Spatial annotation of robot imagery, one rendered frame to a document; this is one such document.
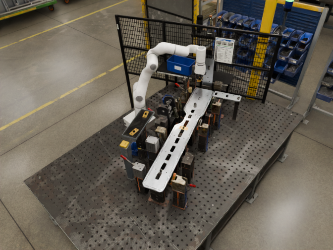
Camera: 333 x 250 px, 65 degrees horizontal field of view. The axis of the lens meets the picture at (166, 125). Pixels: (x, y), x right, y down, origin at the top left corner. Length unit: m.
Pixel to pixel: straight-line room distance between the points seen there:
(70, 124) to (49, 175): 1.68
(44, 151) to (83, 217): 1.87
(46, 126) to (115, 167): 2.08
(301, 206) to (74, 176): 2.45
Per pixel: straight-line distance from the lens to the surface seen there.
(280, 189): 3.45
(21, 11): 8.60
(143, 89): 2.60
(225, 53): 3.10
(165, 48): 2.39
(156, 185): 2.10
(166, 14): 4.88
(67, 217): 2.49
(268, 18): 2.92
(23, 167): 4.04
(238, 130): 2.96
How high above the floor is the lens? 2.74
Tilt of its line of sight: 44 degrees down
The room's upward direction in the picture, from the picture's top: 4 degrees counter-clockwise
